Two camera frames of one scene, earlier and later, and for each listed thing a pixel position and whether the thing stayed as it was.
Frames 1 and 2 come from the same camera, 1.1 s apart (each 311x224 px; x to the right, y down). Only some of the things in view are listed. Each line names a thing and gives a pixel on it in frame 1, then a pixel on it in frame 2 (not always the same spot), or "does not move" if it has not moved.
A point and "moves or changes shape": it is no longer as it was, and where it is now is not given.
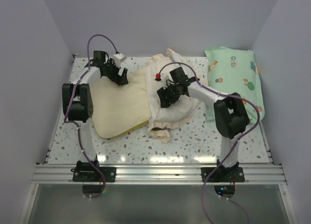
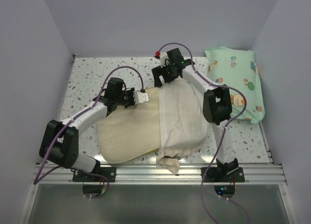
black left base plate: (109, 173) does not move
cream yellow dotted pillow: (117, 109) moves or changes shape
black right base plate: (237, 175) does not move
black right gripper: (163, 94) → (158, 71)
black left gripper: (122, 80) → (131, 91)
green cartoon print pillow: (234, 71) does not move
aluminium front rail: (158, 174) does not move
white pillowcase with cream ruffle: (162, 119) moves or changes shape
